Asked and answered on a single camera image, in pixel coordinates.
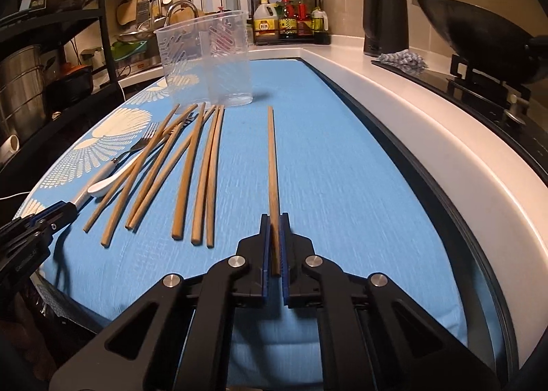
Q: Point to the steel stock pot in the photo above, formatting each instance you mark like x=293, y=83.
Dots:
x=22, y=111

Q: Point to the wooden chopstick crossing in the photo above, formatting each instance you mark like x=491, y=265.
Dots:
x=161, y=178

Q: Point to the wooden chopstick long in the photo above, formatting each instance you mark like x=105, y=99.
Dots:
x=118, y=210

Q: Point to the chrome kitchen faucet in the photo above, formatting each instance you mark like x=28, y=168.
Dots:
x=181, y=11

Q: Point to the wooden chopstick of group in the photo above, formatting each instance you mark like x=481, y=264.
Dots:
x=212, y=179

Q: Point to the black metal shelf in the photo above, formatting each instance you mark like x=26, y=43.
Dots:
x=70, y=108

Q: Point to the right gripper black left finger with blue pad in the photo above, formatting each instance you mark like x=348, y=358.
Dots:
x=176, y=336

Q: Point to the yellow oil jug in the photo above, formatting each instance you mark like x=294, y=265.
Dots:
x=265, y=22

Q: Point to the black wok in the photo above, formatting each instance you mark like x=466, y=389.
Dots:
x=488, y=42

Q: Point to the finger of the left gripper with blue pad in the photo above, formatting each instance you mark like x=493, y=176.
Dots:
x=52, y=219

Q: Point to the clear plastic utensil cup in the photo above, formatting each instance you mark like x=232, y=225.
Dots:
x=205, y=59

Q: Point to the white ceramic spoon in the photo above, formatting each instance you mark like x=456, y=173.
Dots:
x=115, y=170

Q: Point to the black condiment rack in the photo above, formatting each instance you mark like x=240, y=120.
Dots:
x=300, y=22

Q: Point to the blue patterned table mat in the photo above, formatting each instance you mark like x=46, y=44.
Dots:
x=344, y=183

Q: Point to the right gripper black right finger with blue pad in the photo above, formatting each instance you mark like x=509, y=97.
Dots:
x=373, y=335

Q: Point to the black induction cooktop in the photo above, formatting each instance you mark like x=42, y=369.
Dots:
x=493, y=105

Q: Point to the black electric kettle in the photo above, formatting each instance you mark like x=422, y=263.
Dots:
x=386, y=26

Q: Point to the blue grey dish cloth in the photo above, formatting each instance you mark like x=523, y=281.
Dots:
x=407, y=61

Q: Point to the fork with white handle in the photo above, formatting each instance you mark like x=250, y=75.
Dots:
x=83, y=197

